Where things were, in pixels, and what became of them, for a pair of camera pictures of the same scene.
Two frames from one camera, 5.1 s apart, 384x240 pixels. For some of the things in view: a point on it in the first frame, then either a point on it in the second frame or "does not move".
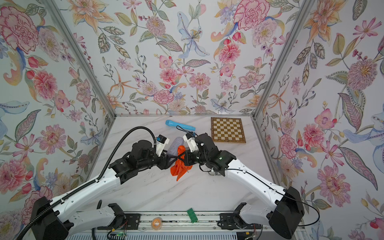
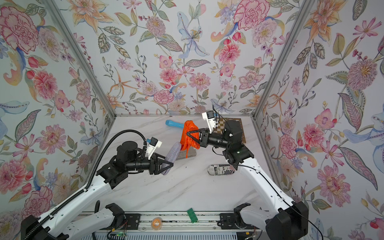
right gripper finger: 182,158 → 189,134
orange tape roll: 156,223 does not move
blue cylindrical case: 170,122 does not move
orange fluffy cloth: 179,167 → 186,142
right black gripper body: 198,158 → 218,141
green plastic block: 192,215 does not move
